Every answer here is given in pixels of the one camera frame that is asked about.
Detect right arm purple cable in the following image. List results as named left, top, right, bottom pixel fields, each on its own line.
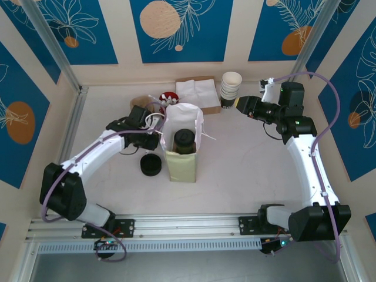
left=266, top=71, right=343, bottom=264

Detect brown pulp cup carrier stack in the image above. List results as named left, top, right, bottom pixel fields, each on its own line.
left=130, top=96, right=156, bottom=114

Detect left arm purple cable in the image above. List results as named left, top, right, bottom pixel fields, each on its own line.
left=41, top=101, right=167, bottom=263

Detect grey slotted cable duct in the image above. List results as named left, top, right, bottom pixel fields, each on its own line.
left=36, top=237, right=264, bottom=255

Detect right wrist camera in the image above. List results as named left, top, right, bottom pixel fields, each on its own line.
left=258, top=77, right=280, bottom=103

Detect black controller board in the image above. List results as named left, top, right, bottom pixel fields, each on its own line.
left=260, top=238, right=294, bottom=255
left=93, top=238, right=122, bottom=252

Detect painted paper gift bag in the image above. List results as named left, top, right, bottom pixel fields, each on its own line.
left=146, top=102, right=217, bottom=183

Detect black plastic lid stack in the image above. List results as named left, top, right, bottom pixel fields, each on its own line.
left=139, top=153, right=163, bottom=177

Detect black plastic cup lid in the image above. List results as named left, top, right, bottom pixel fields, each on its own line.
left=173, top=128, right=196, bottom=147

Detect paper cup stack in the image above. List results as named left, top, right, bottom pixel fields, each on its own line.
left=220, top=72, right=243, bottom=112

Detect dark paper coffee cup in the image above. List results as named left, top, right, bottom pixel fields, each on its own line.
left=174, top=143, right=197, bottom=155

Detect aluminium frame post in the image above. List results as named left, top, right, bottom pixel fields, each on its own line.
left=287, top=0, right=361, bottom=88
left=22, top=0, right=89, bottom=94

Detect red cup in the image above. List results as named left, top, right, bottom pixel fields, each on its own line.
left=158, top=91, right=180, bottom=106

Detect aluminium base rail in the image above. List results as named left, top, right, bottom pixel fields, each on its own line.
left=25, top=213, right=349, bottom=243

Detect brown cardboard napkin box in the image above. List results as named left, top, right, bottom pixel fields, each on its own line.
left=175, top=76, right=223, bottom=115

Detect aluminium lower frame bar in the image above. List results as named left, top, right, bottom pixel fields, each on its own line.
left=10, top=240, right=41, bottom=282
left=333, top=234, right=367, bottom=282

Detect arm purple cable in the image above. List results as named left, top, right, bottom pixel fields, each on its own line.
left=41, top=101, right=167, bottom=263
left=266, top=71, right=343, bottom=264

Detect white paper napkins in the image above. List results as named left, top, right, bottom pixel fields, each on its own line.
left=176, top=79, right=221, bottom=108

